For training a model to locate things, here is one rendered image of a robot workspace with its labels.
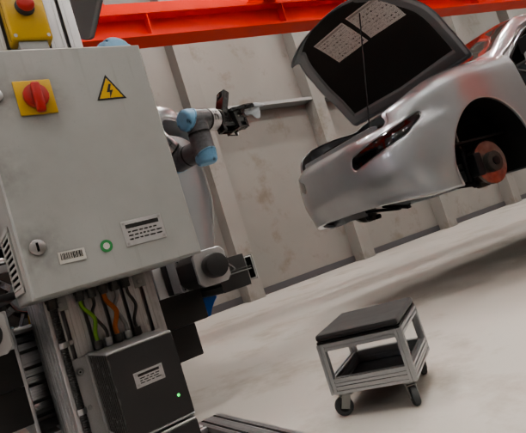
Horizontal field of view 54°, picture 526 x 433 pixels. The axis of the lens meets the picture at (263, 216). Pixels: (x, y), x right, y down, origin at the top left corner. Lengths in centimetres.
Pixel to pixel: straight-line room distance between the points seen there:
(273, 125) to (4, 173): 912
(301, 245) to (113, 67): 861
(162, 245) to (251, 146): 855
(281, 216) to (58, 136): 855
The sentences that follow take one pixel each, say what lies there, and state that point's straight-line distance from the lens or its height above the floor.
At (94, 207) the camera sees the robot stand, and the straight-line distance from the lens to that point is 105.
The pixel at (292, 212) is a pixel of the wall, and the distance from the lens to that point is 967.
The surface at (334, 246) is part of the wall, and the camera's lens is 1009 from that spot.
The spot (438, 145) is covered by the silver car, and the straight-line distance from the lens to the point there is 379.
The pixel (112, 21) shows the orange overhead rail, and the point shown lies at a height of 320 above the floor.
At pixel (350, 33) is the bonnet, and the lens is 479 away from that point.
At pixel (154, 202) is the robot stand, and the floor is 89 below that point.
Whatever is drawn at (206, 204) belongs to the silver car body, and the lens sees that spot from 282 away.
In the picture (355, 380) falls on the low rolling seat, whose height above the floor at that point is 14.
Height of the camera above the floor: 73
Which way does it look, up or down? 4 degrees up
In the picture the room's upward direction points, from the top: 17 degrees counter-clockwise
